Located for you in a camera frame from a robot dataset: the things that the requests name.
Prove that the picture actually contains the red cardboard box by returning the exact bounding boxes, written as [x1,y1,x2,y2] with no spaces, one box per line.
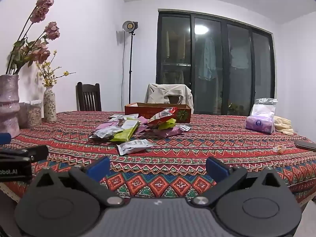
[124,102,193,123]

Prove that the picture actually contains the purple tissue pack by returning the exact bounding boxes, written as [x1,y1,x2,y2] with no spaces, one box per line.
[245,104,276,135]

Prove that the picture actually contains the dark smartphone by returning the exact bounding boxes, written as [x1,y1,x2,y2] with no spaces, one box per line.
[294,139,316,151]

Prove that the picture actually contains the beige jacket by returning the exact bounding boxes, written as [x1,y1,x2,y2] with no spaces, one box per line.
[145,83,194,115]

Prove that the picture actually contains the dark wooden chair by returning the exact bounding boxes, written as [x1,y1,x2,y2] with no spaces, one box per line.
[76,82,102,111]

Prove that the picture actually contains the yellow flower sprigs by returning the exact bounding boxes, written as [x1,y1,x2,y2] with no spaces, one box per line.
[36,50,77,87]

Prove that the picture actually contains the large grey textured vase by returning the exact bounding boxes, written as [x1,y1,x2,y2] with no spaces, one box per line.
[0,74,21,139]

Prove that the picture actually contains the small floral ceramic vase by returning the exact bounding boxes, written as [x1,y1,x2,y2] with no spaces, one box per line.
[43,85,57,123]

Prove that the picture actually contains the cream gloves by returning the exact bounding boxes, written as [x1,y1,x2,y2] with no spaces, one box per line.
[273,116,295,136]

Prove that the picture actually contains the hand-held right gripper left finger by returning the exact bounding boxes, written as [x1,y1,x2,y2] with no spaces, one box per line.
[29,156,124,208]

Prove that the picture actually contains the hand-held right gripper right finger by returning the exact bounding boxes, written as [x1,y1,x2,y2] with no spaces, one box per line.
[193,156,287,207]

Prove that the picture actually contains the brown chair under jacket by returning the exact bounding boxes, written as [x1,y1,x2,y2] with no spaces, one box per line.
[166,94,184,104]

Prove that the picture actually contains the hanging light blue shirt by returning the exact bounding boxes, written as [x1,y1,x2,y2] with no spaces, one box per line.
[198,37,218,81]

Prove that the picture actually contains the studio light on stand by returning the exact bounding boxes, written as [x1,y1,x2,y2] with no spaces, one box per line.
[122,20,139,113]

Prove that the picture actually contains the dried pink flower bouquet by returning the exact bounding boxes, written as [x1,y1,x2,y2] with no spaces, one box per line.
[5,0,61,76]

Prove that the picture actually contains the pile of snack packets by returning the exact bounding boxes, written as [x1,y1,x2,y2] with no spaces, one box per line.
[89,107,192,156]

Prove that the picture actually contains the clear storage container white lid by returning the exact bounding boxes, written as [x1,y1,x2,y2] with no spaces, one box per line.
[26,100,42,128]

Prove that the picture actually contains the black framed sliding glass door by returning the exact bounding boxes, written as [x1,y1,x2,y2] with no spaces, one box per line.
[156,8,276,116]

